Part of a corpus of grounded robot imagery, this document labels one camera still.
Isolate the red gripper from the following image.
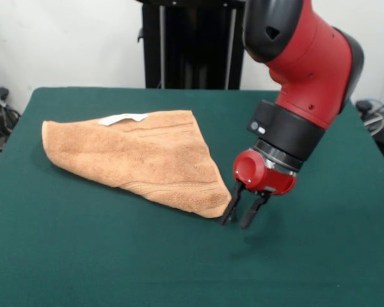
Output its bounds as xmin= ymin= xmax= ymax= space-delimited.
xmin=219 ymin=148 xmax=298 ymax=230

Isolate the tan terry towel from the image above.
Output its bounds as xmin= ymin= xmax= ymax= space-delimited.
xmin=41 ymin=109 xmax=233 ymax=219

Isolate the dark green table cloth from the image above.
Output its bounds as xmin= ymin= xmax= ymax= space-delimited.
xmin=0 ymin=86 xmax=384 ymax=307

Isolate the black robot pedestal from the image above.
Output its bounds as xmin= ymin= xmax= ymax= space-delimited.
xmin=135 ymin=0 xmax=268 ymax=90

